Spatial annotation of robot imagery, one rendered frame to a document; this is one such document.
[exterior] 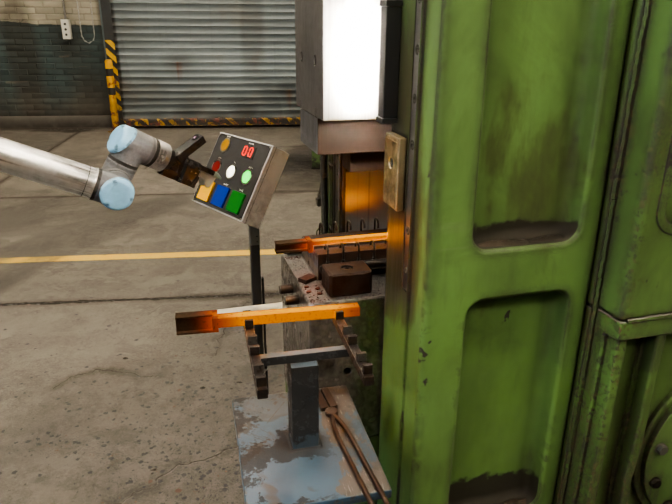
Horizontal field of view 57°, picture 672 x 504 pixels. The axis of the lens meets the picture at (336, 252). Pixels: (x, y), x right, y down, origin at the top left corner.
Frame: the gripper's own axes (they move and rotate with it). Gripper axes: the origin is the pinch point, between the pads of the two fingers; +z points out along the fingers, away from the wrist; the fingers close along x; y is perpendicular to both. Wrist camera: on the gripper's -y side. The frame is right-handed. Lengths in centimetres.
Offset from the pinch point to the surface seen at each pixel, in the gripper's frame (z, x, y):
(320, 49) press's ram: -23, 56, -35
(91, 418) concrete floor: 25, -57, 114
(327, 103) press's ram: -17, 59, -24
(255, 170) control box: 10.7, 3.3, -6.5
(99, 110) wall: 257, -758, -49
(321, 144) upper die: -10, 54, -16
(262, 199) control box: 15.2, 7.1, 1.7
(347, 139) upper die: -5, 57, -20
